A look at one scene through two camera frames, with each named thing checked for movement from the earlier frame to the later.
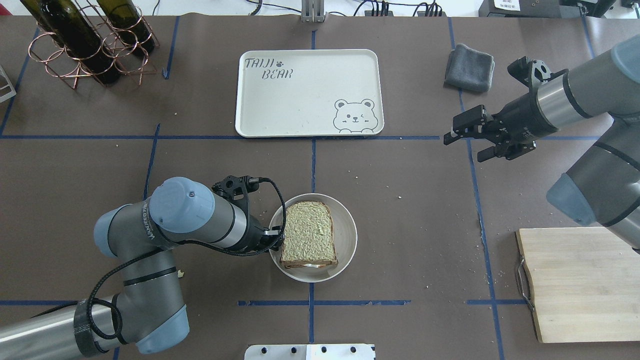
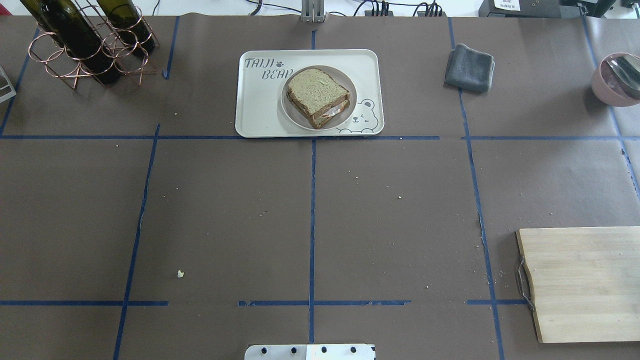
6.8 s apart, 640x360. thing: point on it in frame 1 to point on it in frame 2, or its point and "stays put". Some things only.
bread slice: [309, 236] to [315, 90]
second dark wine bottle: [130, 25] stays put
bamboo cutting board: [586, 283] stays put
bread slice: [308, 264] to [318, 122]
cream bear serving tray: [286, 93] stays put
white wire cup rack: [13, 93] stays put
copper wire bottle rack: [95, 43] stays put
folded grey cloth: [468, 69] stays put
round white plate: [345, 236] to [300, 119]
